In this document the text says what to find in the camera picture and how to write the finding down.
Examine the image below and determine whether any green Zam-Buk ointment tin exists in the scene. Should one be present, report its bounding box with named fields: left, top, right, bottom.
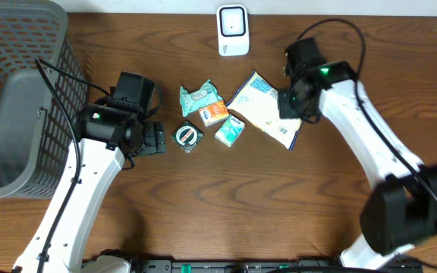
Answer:
left=171, top=121, right=204, bottom=153

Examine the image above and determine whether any grey plastic mesh basket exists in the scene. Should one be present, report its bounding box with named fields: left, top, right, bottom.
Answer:
left=0, top=1, right=89, bottom=199

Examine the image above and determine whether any white blue snack bag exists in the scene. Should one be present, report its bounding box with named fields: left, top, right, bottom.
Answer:
left=226, top=70, right=302, bottom=150

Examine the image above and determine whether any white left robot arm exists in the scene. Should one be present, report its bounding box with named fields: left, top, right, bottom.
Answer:
left=12, top=72, right=165, bottom=273

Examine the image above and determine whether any teal Kleenex tissue pack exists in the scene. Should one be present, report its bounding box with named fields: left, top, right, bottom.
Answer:
left=215, top=115, right=245, bottom=147

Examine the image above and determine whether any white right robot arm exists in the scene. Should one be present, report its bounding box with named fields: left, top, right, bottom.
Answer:
left=278, top=37, right=437, bottom=269

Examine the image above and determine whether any teal wet wipes pack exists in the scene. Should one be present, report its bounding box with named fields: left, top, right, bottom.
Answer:
left=179, top=79, right=223, bottom=117

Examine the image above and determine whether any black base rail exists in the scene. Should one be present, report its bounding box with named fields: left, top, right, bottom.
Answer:
left=81, top=259, right=424, bottom=273

